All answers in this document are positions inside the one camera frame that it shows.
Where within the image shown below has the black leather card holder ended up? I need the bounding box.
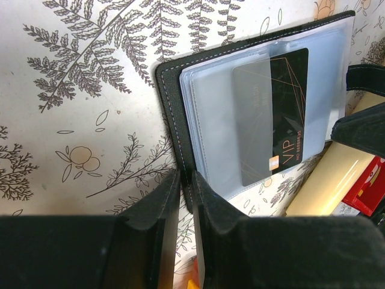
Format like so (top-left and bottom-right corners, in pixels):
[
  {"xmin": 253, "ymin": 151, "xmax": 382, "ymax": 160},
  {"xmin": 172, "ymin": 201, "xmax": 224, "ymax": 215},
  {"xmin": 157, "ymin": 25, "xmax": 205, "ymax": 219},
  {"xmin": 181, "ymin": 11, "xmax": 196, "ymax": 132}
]
[{"xmin": 155, "ymin": 10, "xmax": 385, "ymax": 214}]

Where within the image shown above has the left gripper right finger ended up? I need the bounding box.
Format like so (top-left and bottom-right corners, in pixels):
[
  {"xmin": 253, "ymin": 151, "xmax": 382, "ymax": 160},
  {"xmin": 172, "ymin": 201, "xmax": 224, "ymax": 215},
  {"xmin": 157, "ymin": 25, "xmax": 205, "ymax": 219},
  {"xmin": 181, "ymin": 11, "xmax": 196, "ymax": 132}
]
[{"xmin": 191, "ymin": 172, "xmax": 384, "ymax": 288}]

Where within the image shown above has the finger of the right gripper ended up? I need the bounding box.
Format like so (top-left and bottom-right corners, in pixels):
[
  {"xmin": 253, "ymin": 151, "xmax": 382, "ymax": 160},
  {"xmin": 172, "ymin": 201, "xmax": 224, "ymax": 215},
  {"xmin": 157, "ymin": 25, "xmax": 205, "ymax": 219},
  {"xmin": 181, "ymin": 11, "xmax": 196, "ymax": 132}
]
[{"xmin": 331, "ymin": 102, "xmax": 385, "ymax": 157}]

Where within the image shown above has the cream toy microphone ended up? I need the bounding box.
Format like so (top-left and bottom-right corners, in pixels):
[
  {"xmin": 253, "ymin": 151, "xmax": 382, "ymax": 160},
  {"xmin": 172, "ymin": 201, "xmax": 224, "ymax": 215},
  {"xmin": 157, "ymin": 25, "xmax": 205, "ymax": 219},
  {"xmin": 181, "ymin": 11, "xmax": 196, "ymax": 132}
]
[{"xmin": 284, "ymin": 93, "xmax": 385, "ymax": 217}]

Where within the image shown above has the orange toy car block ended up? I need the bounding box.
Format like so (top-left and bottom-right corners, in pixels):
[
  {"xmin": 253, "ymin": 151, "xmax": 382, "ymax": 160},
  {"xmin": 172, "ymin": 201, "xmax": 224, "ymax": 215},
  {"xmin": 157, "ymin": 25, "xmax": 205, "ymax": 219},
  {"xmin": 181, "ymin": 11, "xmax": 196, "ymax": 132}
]
[{"xmin": 187, "ymin": 258, "xmax": 200, "ymax": 289}]

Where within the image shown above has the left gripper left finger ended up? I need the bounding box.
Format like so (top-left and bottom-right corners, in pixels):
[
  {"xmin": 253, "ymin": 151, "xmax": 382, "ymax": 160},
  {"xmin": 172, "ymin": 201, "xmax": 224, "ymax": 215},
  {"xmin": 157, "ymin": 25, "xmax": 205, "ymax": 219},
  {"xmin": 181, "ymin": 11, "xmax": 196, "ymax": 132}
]
[{"xmin": 1, "ymin": 171, "xmax": 180, "ymax": 288}]

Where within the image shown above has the red owl toy block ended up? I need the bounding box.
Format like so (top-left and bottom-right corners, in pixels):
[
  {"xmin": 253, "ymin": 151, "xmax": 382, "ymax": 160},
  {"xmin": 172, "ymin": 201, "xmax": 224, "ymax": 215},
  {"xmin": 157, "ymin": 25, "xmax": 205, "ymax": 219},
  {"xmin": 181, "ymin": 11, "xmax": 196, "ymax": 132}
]
[{"xmin": 342, "ymin": 157, "xmax": 384, "ymax": 217}]

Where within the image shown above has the floral table mat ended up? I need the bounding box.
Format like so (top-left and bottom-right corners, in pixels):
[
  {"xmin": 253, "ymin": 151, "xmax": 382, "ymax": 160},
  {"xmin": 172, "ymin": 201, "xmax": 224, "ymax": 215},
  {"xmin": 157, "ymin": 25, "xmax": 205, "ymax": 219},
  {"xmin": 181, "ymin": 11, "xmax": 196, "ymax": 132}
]
[{"xmin": 1, "ymin": 1, "xmax": 384, "ymax": 288}]

